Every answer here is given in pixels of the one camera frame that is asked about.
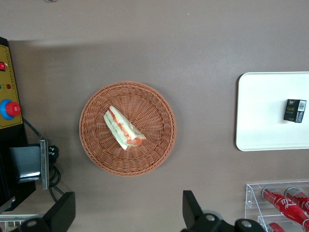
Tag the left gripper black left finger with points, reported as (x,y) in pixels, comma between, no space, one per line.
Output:
(62,212)

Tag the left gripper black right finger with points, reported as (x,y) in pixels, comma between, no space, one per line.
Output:
(193,210)

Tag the plastic-wrapped sandwich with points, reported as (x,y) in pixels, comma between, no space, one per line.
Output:
(120,128)

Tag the brown round wicker basket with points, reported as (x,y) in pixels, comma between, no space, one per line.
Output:
(149,145)

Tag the cream plastic tray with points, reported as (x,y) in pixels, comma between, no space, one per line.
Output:
(260,108)

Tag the grey metal bar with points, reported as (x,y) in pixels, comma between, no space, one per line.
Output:
(7,205)

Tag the clear acrylic bottle rack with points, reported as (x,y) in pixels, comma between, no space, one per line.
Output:
(251,193)

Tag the black socket box metal plate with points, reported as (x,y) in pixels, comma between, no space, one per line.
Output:
(26,162)

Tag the red Coca-Cola bottle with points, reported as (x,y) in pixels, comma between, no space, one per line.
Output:
(300,197)
(275,227)
(282,203)

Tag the red emergency stop button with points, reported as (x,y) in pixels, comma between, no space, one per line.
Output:
(12,109)

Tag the small black carton box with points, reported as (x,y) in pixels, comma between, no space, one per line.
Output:
(293,111)

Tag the black appliance with yellow panel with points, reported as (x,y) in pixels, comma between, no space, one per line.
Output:
(8,72)

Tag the red rocker switch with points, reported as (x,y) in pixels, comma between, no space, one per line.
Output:
(2,66)

